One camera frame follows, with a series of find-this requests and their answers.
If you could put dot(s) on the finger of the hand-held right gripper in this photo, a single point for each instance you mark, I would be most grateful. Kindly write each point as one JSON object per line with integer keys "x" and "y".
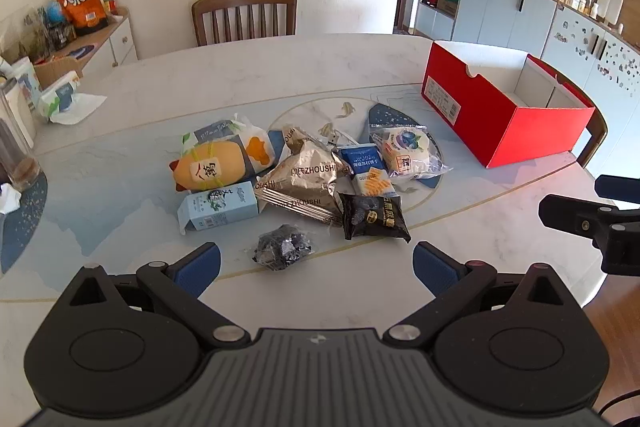
{"x": 565, "y": 213}
{"x": 617, "y": 187}

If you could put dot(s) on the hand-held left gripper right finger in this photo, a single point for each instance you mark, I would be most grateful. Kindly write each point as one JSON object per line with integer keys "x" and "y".
{"x": 436, "y": 269}

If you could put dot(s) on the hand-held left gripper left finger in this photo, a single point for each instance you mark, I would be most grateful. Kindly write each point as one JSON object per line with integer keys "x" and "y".
{"x": 197, "y": 269}

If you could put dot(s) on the light blue small carton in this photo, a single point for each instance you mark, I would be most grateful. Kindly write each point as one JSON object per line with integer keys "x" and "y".
{"x": 217, "y": 207}

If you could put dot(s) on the black snack packet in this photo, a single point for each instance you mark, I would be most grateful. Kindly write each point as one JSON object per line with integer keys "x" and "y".
{"x": 372, "y": 219}

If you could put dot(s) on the dark snack packet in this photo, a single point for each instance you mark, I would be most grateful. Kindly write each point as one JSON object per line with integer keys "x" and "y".
{"x": 280, "y": 249}

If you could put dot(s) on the red cardboard box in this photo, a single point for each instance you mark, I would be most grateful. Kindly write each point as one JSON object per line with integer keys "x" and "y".
{"x": 505, "y": 127}

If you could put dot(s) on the blue biscuit packet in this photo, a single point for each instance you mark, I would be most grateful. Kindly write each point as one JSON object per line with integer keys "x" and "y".
{"x": 367, "y": 167}

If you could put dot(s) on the blueberry bread packet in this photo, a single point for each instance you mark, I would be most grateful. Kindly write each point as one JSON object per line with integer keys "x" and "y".
{"x": 405, "y": 149}

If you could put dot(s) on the brown triangular snack packet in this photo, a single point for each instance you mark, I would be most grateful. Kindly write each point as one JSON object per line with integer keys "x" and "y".
{"x": 307, "y": 177}

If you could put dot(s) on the white marble desktop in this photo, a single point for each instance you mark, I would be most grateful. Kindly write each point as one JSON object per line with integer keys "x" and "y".
{"x": 175, "y": 82}

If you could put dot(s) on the brown wooden chair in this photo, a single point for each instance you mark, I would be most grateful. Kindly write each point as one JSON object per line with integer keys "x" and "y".
{"x": 597, "y": 132}
{"x": 245, "y": 14}

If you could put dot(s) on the yellow bread packet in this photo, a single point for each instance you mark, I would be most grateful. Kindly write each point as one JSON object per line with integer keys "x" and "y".
{"x": 210, "y": 167}

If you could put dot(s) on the white blue snack packet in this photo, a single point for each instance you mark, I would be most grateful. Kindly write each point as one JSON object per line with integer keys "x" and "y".
{"x": 260, "y": 148}

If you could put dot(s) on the crumpled white tissue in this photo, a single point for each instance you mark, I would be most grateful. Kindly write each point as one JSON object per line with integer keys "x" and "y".
{"x": 7, "y": 199}

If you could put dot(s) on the white tissue pack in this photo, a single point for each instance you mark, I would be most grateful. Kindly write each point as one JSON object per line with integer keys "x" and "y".
{"x": 60, "y": 99}

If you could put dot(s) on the clear glass jar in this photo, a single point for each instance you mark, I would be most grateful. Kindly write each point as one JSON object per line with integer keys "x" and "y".
{"x": 15, "y": 147}

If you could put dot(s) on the white wooden side cabinet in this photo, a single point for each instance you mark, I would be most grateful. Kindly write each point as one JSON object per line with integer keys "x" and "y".
{"x": 107, "y": 47}

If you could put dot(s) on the orange snack bag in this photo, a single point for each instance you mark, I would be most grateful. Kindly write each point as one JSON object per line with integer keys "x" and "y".
{"x": 82, "y": 2}

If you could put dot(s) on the white wall cabinet unit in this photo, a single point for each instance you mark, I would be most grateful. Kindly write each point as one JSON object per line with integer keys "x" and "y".
{"x": 510, "y": 4}

